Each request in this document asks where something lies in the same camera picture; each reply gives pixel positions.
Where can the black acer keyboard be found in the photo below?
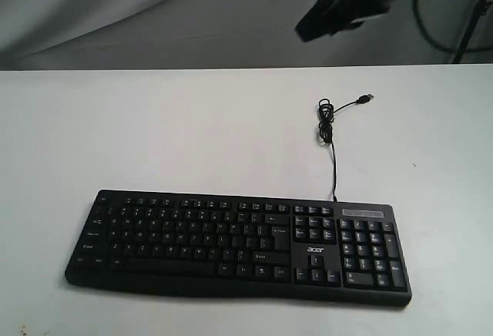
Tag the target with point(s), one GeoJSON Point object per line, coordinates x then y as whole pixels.
{"type": "Point", "coordinates": [199, 245]}

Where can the grey backdrop cloth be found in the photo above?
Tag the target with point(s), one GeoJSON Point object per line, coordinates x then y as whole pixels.
{"type": "Point", "coordinates": [197, 34]}

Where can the black tripod stand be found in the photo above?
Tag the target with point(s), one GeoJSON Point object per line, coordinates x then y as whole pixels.
{"type": "Point", "coordinates": [475, 44]}

